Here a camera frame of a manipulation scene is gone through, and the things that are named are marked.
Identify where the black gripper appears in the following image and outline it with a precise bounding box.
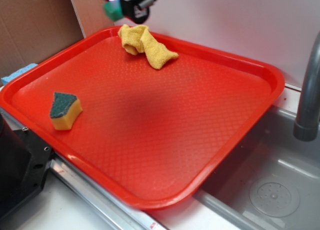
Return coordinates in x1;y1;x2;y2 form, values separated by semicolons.
106;0;153;25

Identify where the green rectangular block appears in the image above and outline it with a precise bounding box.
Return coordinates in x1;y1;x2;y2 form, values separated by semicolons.
103;0;125;22

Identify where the yellow crumpled cloth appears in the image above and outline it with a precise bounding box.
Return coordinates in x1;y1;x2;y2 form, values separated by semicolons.
117;24;179;70

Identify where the brown cardboard panel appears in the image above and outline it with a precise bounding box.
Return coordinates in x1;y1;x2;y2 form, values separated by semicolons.
0;0;113;77

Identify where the yellow green scrub sponge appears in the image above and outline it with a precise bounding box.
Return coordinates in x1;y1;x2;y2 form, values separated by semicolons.
49;92;83;131

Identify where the blue sponge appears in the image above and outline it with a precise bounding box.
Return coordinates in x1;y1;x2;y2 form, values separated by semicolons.
1;63;38;85

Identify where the red plastic tray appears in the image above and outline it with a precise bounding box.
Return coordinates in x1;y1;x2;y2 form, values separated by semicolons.
0;26;285;210

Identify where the grey faucet spout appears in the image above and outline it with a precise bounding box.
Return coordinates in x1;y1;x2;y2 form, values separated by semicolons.
293;35;320;142

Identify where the grey sink basin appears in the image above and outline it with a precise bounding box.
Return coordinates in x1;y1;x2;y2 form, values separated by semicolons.
194;107;320;230

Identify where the silver metal rail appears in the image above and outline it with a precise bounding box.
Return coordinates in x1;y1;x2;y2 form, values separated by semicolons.
50;154;166;230

